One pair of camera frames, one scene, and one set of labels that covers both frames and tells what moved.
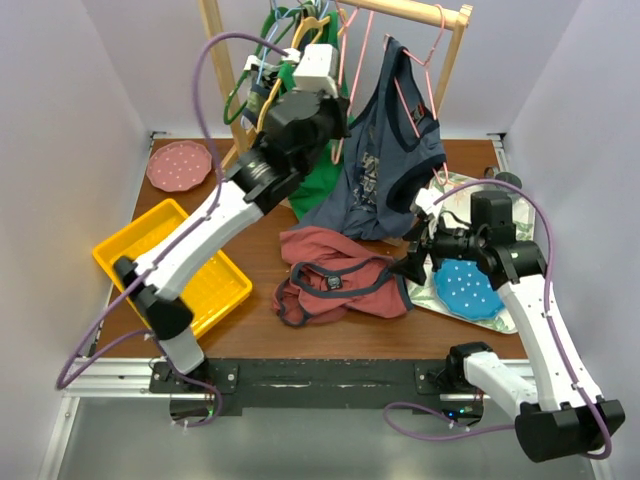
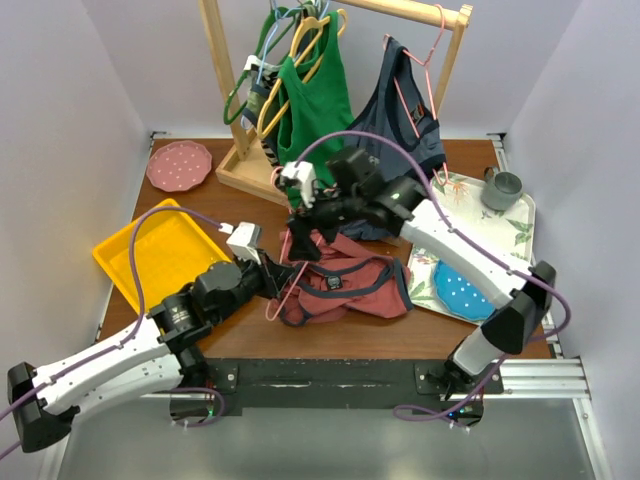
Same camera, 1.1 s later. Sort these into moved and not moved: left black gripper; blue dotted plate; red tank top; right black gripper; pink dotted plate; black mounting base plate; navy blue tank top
Moved: left black gripper; right black gripper
Not moved: red tank top; black mounting base plate; pink dotted plate; navy blue tank top; blue dotted plate
